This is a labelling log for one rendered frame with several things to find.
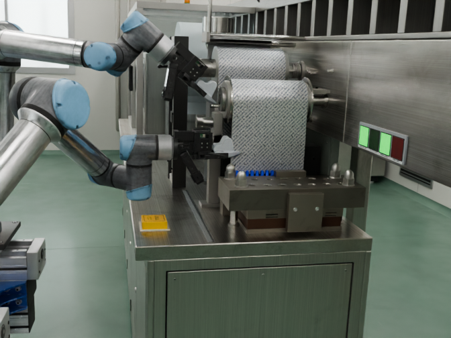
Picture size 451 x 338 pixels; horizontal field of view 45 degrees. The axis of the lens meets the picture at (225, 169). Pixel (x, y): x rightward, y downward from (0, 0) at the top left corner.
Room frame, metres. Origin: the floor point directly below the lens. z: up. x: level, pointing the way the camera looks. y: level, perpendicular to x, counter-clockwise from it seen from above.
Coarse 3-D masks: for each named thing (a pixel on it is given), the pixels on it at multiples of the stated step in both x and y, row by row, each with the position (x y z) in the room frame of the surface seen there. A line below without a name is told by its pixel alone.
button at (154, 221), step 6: (144, 216) 1.51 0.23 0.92; (150, 216) 1.51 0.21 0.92; (156, 216) 1.51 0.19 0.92; (162, 216) 1.52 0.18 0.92; (144, 222) 1.46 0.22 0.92; (150, 222) 1.46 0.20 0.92; (156, 222) 1.46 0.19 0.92; (162, 222) 1.47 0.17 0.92; (144, 228) 1.46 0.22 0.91; (150, 228) 1.46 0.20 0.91; (156, 228) 1.46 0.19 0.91; (162, 228) 1.47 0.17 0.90
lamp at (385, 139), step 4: (384, 136) 1.37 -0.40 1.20; (388, 136) 1.35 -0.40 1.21; (384, 140) 1.37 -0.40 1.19; (388, 140) 1.35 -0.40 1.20; (380, 144) 1.38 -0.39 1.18; (384, 144) 1.36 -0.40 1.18; (388, 144) 1.34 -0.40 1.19; (380, 148) 1.38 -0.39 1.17; (384, 148) 1.36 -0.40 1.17; (388, 148) 1.34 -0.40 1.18; (384, 152) 1.36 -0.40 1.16; (388, 152) 1.34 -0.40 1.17
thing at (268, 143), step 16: (240, 128) 1.65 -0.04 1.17; (256, 128) 1.66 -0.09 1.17; (272, 128) 1.67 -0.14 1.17; (288, 128) 1.68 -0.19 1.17; (304, 128) 1.69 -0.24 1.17; (240, 144) 1.65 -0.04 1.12; (256, 144) 1.66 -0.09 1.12; (272, 144) 1.67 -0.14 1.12; (288, 144) 1.68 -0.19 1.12; (304, 144) 1.69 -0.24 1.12; (240, 160) 1.65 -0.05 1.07; (256, 160) 1.66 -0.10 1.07; (272, 160) 1.67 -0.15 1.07; (288, 160) 1.68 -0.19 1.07
